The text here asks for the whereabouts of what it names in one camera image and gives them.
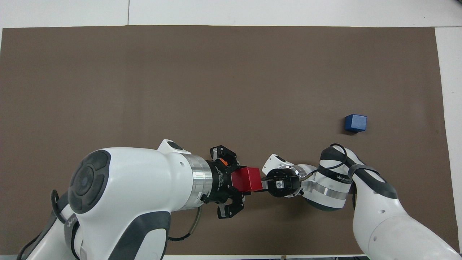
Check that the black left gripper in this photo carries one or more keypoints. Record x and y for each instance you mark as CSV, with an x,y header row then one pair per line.
x,y
221,182

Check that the red wooden cube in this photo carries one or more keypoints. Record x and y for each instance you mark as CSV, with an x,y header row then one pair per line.
x,y
247,179

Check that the blue wooden cube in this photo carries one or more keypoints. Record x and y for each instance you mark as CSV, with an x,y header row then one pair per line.
x,y
356,122

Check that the brown table mat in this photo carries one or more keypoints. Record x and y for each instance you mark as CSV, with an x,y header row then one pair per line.
x,y
231,90

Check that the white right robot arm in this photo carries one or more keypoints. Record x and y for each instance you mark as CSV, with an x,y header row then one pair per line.
x,y
379,213

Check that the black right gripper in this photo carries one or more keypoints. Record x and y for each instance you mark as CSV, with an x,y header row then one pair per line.
x,y
285,182

